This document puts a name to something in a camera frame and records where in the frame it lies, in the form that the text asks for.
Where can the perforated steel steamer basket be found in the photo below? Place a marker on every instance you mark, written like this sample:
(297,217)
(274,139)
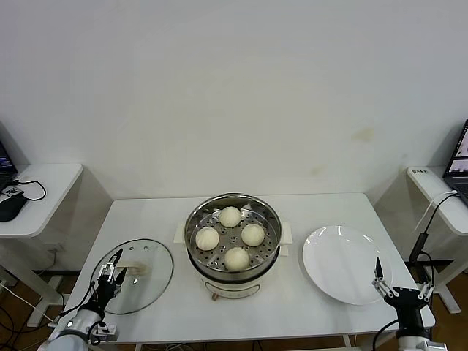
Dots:
(272,234)

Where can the black floor stand bar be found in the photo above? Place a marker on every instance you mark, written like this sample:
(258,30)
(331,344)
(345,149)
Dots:
(438,262)

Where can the small printed label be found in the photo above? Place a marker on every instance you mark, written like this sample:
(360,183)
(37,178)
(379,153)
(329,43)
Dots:
(419,172)

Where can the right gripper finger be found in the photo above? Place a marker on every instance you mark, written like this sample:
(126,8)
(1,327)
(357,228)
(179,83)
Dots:
(384,285)
(426,290)

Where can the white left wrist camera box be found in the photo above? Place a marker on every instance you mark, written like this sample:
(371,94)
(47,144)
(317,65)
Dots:
(106,331)

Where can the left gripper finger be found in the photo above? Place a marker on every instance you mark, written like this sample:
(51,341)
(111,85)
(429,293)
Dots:
(108,270)
(120,281)

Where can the white round plate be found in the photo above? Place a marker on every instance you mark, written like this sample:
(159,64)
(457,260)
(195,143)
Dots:
(340,263)

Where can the white side table with label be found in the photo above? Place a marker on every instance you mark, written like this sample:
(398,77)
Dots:
(435,183)

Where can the white side table with mouse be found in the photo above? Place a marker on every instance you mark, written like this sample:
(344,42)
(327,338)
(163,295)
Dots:
(55,190)

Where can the white wall socket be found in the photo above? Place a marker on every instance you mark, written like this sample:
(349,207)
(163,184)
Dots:
(56,248)

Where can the black computer mouse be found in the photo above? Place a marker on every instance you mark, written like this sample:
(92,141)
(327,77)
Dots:
(11,208)

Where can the laptop beside black mouse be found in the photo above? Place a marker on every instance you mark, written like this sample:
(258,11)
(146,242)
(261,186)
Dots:
(5,161)

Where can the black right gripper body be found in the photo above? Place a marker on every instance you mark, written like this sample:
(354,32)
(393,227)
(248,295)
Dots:
(409,307)

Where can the white steamed baozi bun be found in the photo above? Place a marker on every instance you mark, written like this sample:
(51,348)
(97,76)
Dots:
(230,216)
(253,234)
(207,238)
(237,258)

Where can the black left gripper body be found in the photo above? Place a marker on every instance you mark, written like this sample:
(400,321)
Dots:
(105,294)

